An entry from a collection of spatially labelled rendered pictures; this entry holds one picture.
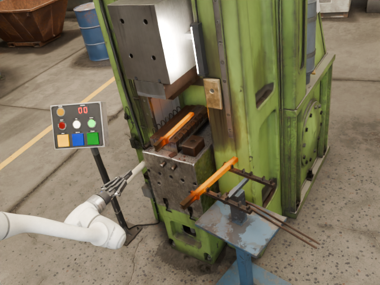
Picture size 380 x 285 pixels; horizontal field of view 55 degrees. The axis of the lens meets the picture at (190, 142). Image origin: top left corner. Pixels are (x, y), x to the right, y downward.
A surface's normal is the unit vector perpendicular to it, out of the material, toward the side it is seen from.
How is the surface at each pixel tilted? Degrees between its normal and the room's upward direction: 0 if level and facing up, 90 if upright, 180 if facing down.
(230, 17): 90
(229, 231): 0
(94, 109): 60
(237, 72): 90
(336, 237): 0
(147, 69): 90
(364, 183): 0
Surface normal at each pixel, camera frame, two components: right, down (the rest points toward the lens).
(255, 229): -0.15, -0.82
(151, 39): -0.52, 0.55
